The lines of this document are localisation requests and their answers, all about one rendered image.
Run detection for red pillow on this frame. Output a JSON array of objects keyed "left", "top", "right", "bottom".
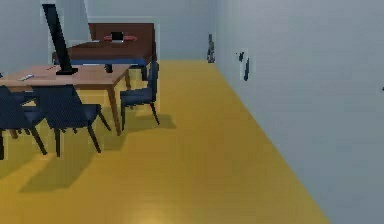
[{"left": 103, "top": 34, "right": 138, "bottom": 42}]

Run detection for black television set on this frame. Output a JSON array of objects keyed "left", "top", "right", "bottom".
[{"left": 41, "top": 3, "right": 79, "bottom": 76}]

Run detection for light wooden dining table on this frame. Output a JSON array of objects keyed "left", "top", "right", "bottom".
[{"left": 0, "top": 63, "right": 134, "bottom": 140}]

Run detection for black lever handle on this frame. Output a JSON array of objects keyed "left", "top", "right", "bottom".
[{"left": 243, "top": 57, "right": 251, "bottom": 82}]

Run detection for dark blue dining chair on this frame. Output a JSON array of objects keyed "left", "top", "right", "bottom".
[
  {"left": 32, "top": 84, "right": 112, "bottom": 158},
  {"left": 0, "top": 85, "right": 48, "bottom": 161},
  {"left": 119, "top": 55, "right": 161, "bottom": 132}
]

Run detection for small black box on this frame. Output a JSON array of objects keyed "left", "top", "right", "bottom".
[{"left": 110, "top": 31, "right": 125, "bottom": 43}]

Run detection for dark brown bed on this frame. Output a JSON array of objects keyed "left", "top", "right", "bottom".
[{"left": 51, "top": 22, "right": 158, "bottom": 82}]

